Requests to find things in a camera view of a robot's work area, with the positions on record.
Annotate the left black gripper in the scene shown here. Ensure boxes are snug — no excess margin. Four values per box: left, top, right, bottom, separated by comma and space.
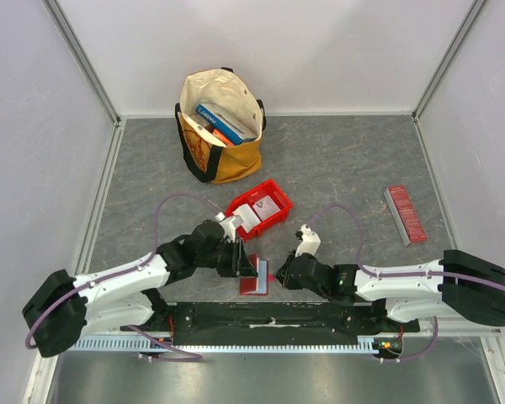
196, 237, 258, 277

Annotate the red leather card holder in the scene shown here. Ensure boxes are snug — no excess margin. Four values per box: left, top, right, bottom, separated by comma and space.
239, 254, 276, 296

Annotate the red plastic bin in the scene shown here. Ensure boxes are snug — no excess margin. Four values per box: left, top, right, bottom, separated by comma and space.
226, 178, 294, 242

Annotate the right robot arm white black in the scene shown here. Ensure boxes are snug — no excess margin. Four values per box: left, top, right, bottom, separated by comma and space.
275, 250, 505, 332

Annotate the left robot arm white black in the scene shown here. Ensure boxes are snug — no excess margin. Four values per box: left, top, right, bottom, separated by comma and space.
22, 218, 258, 358

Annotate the white card stack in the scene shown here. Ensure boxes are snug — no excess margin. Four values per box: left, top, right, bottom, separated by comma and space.
233, 204, 261, 233

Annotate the silver card in bin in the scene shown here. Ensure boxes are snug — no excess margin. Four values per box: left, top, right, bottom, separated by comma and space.
252, 195, 280, 221

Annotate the red silver long box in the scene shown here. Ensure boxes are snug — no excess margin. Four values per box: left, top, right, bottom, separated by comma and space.
384, 185, 428, 247

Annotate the blue book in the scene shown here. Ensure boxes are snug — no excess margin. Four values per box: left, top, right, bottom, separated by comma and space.
196, 104, 244, 146

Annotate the orange book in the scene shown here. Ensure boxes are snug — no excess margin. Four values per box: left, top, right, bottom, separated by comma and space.
212, 129, 233, 146

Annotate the yellow canvas tote bag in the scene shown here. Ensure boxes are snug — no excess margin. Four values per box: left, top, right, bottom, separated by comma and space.
174, 67, 267, 183

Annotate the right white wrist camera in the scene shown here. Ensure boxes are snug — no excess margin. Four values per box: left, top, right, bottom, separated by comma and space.
295, 225, 321, 257

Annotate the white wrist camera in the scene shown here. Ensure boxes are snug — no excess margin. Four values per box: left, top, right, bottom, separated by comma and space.
215, 212, 243, 242
295, 225, 321, 257

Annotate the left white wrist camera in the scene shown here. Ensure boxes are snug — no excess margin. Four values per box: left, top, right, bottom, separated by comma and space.
215, 212, 243, 242

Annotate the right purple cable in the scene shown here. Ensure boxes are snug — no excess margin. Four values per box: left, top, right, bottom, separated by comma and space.
305, 204, 505, 364

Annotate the purple cable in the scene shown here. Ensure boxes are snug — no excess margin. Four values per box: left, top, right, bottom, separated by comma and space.
24, 193, 220, 363
305, 204, 505, 364

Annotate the slotted cable duct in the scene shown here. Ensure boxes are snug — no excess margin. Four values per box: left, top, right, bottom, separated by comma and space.
69, 334, 393, 354

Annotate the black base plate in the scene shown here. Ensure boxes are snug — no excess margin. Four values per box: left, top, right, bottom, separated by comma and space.
147, 302, 420, 336

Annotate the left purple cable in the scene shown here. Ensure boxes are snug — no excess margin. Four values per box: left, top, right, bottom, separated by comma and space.
24, 193, 220, 363

